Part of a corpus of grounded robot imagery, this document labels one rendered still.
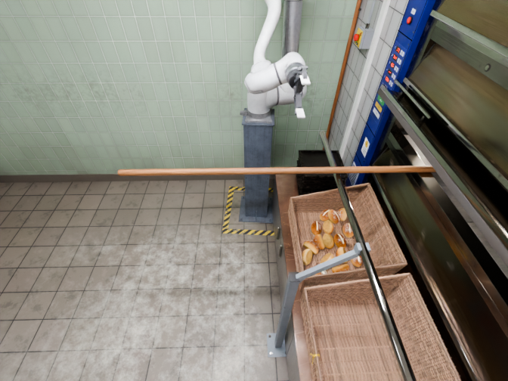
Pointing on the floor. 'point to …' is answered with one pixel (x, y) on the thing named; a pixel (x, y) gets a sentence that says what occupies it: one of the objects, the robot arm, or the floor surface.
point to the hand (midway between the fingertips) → (303, 100)
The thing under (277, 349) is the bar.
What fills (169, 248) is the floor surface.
